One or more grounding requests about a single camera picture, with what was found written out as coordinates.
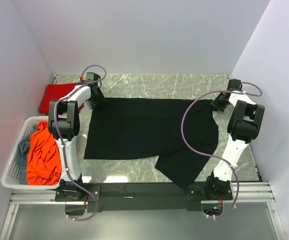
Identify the black t shirt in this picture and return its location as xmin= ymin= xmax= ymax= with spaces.
xmin=84 ymin=98 xmax=219 ymax=188

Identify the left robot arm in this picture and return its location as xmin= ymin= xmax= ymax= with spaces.
xmin=48 ymin=70 xmax=105 ymax=202

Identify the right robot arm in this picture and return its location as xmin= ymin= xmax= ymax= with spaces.
xmin=204 ymin=79 xmax=265 ymax=200

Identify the folded red t shirt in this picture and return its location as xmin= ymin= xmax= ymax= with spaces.
xmin=38 ymin=83 xmax=77 ymax=114

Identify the black base beam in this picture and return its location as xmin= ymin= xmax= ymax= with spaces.
xmin=54 ymin=182 xmax=233 ymax=214

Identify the orange t shirt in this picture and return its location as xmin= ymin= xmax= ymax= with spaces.
xmin=26 ymin=120 xmax=62 ymax=186

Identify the grey blue t shirt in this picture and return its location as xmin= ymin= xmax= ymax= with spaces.
xmin=15 ymin=124 xmax=38 ymax=185

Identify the white plastic laundry basket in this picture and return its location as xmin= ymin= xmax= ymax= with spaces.
xmin=1 ymin=116 xmax=59 ymax=190

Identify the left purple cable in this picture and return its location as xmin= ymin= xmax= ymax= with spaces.
xmin=54 ymin=64 xmax=108 ymax=222

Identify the purple cable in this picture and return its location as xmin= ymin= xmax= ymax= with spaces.
xmin=180 ymin=81 xmax=263 ymax=219
xmin=54 ymin=64 xmax=108 ymax=222

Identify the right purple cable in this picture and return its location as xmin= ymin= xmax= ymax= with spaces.
xmin=180 ymin=81 xmax=263 ymax=219

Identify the aluminium frame rail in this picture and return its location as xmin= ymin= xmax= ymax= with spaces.
xmin=0 ymin=182 xmax=287 ymax=240

